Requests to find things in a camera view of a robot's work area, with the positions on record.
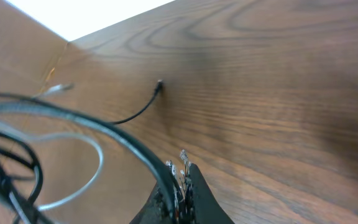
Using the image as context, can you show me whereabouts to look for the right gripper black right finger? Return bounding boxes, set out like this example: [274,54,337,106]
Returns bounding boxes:
[180,149,234,224]

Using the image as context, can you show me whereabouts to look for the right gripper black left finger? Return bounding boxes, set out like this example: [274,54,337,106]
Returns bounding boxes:
[130,160,179,224]

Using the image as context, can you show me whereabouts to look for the black usb cable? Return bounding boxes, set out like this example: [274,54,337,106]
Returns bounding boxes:
[0,79,180,224]

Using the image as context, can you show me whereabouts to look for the white usb cable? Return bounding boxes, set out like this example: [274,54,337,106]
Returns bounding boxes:
[0,82,105,224]

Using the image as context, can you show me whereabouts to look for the wooden side panel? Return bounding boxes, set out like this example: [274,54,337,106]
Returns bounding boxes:
[0,1,67,95]

